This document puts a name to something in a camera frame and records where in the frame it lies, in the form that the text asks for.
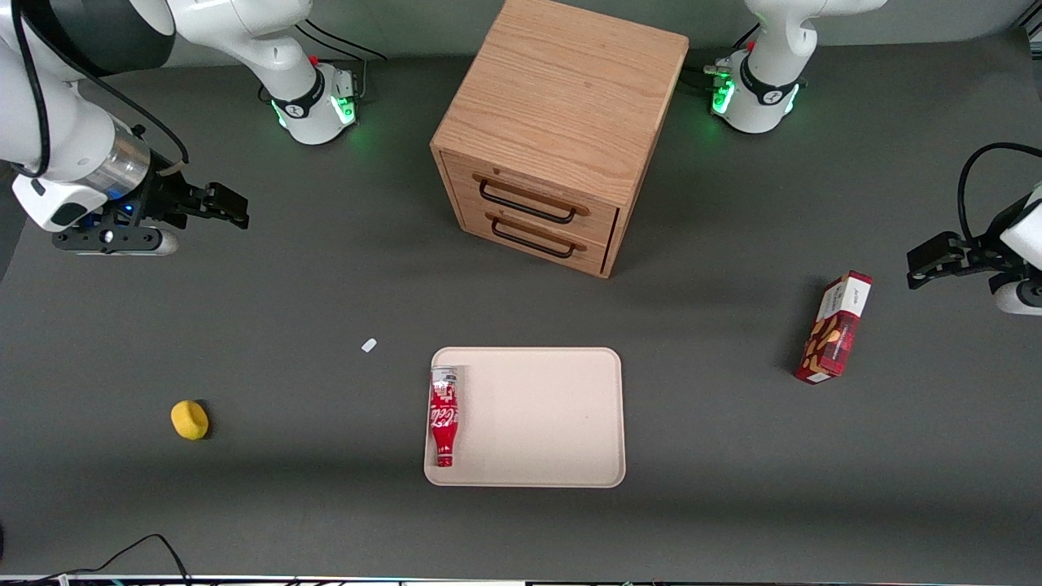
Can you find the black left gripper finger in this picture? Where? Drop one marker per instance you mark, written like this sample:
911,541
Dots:
924,278
936,248

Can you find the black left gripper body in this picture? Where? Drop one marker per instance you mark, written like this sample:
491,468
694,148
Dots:
982,246

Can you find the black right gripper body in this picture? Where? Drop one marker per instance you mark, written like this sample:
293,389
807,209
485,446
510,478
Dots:
165,200

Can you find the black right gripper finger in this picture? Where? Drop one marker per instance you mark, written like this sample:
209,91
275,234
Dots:
226,199
232,220

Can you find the red coke bottle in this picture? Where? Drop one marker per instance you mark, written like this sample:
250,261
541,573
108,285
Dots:
444,415

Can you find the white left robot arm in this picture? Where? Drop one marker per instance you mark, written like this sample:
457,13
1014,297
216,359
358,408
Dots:
769,73

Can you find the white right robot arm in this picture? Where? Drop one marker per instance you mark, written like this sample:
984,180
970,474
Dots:
65,138

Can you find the beige plastic tray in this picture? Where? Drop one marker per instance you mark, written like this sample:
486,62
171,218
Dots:
541,419

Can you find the red snack box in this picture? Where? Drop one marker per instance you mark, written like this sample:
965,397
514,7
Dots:
834,330

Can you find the yellow sponge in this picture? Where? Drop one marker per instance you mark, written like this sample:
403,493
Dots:
190,420

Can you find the wooden drawer front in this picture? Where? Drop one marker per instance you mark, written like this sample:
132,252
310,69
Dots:
598,218
472,218

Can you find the wooden drawer cabinet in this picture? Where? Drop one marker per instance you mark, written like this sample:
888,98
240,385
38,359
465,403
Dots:
562,106

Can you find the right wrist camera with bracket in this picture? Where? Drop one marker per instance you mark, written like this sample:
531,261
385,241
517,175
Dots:
106,238

